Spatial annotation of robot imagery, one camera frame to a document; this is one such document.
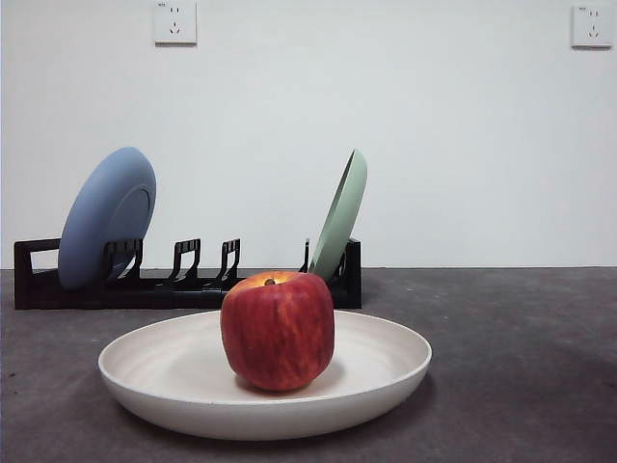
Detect red apple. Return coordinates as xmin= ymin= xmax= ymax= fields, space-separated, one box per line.
xmin=220 ymin=270 xmax=336 ymax=393

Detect pale yellow round plate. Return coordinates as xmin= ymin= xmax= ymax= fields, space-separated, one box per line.
xmin=97 ymin=308 xmax=434 ymax=442

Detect light green round plate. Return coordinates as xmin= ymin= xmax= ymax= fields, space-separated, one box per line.
xmin=308 ymin=148 xmax=369 ymax=285

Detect blue round plate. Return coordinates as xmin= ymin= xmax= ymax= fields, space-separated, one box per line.
xmin=57 ymin=146 xmax=158 ymax=290

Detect black plastic plate rack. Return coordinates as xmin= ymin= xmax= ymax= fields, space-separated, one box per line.
xmin=13 ymin=236 xmax=362 ymax=311

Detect white wall socket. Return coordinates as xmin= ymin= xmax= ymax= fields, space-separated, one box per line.
xmin=153 ymin=0 xmax=199 ymax=47
xmin=571 ymin=4 xmax=614 ymax=48

